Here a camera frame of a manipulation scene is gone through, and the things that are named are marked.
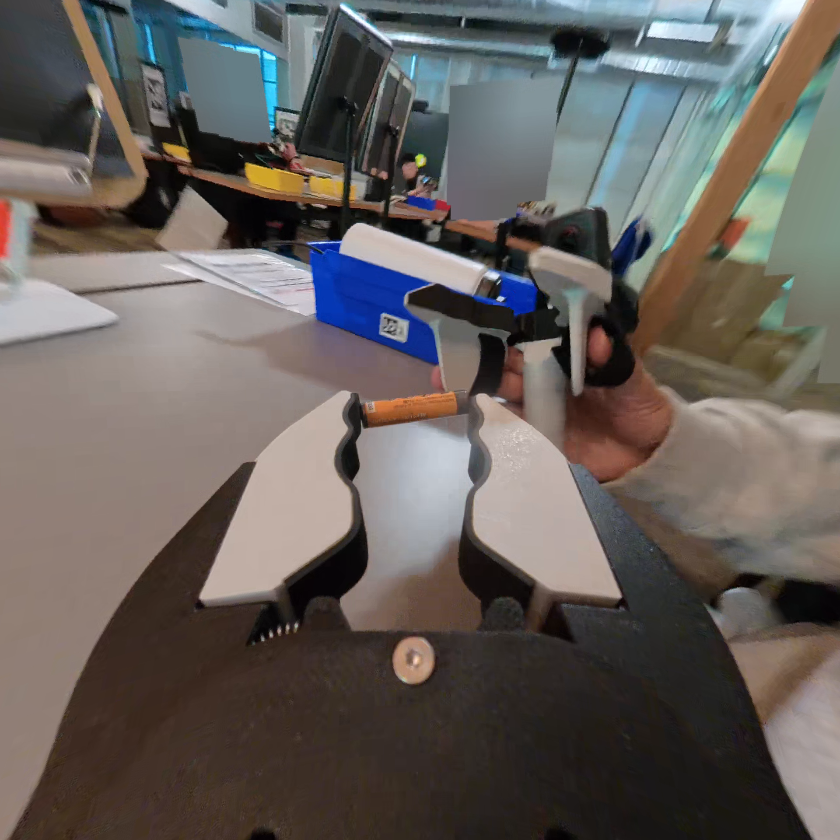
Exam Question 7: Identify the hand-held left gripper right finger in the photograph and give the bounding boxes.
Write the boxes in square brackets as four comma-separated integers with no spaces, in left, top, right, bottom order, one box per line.
[458,392,623,631]

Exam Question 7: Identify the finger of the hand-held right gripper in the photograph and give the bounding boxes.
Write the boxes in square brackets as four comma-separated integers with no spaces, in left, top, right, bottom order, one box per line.
[528,246,614,396]
[403,284,517,395]

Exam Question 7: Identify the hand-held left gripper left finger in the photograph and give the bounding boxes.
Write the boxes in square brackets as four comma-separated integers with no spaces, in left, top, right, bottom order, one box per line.
[199,390,368,619]

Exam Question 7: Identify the orange battery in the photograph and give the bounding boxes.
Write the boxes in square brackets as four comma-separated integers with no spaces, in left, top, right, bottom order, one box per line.
[361,392,468,429]

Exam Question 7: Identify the person's right forearm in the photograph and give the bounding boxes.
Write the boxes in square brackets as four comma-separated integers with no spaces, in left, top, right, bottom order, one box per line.
[604,387,840,586]

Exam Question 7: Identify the person's right hand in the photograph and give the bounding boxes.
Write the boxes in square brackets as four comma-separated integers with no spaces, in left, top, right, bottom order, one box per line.
[430,327,674,484]

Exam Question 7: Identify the white paper roll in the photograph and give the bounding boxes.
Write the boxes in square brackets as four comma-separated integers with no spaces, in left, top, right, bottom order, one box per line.
[340,223,504,300]

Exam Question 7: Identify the blue plastic bin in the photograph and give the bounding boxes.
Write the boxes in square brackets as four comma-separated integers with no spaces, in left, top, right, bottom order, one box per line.
[308,241,546,366]

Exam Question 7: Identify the brown cardboard box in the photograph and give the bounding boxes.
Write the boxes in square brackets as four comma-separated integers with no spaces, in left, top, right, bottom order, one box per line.
[656,262,795,350]

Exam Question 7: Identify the long wooden desk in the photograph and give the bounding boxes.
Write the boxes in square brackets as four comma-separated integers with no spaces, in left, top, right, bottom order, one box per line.
[141,151,526,252]

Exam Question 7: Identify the black monitor stand pole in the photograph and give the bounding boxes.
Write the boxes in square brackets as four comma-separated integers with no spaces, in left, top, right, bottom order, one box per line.
[379,125,403,227]
[336,97,361,242]

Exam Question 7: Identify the black ceiling lamp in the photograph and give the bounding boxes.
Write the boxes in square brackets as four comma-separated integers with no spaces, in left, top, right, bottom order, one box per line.
[550,29,611,127]

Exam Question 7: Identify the printed paper sheet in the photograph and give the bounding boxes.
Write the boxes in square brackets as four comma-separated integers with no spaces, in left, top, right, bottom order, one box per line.
[164,249,318,317]

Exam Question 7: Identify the black monitor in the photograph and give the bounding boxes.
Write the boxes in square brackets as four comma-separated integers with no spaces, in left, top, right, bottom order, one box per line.
[294,3,395,178]
[357,59,417,179]

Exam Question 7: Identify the white stand base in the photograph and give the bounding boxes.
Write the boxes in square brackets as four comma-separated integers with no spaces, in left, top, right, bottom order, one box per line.
[0,279,120,347]

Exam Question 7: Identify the person's grey hoodie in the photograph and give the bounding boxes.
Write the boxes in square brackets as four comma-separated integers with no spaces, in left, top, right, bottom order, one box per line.
[712,584,840,840]

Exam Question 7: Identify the dark board with wooden rim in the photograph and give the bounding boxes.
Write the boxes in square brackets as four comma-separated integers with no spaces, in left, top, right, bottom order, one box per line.
[0,0,149,210]

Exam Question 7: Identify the wooden post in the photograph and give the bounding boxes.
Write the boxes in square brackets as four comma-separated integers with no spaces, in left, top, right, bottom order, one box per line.
[630,0,840,355]

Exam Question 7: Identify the black white wall poster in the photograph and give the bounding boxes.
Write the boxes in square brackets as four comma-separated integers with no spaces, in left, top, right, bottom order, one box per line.
[140,62,172,130]

